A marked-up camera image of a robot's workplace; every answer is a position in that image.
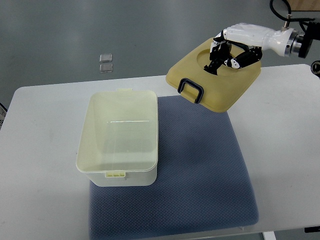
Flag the white storage box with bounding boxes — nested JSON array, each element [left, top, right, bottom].
[[76, 89, 159, 187]]

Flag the wooden furniture corner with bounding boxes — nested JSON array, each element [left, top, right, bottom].
[[288, 0, 320, 12]]

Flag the upper floor plate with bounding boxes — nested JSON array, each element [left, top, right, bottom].
[[99, 53, 113, 63]]

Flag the blue grey fabric mat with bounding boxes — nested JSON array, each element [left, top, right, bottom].
[[88, 95, 259, 240]]

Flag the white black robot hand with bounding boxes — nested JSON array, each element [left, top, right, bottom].
[[203, 23, 299, 75]]

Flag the white table leg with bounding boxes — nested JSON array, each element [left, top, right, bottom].
[[262, 231, 277, 240]]

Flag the yellow box lid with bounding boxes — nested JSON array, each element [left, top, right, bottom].
[[165, 38, 261, 113]]

